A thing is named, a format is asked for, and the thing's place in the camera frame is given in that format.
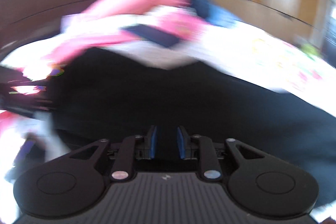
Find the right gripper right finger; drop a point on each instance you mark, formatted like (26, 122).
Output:
(200, 148)

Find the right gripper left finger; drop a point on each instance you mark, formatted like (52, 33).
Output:
(131, 150)

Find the black pants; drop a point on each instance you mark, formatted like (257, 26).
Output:
(102, 94)

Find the floral cartoon bed sheet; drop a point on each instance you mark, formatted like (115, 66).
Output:
(62, 178)

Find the blue folded cloth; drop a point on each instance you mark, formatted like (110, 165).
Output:
(221, 17)

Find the dark navy jacket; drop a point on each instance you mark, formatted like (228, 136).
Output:
(201, 7)

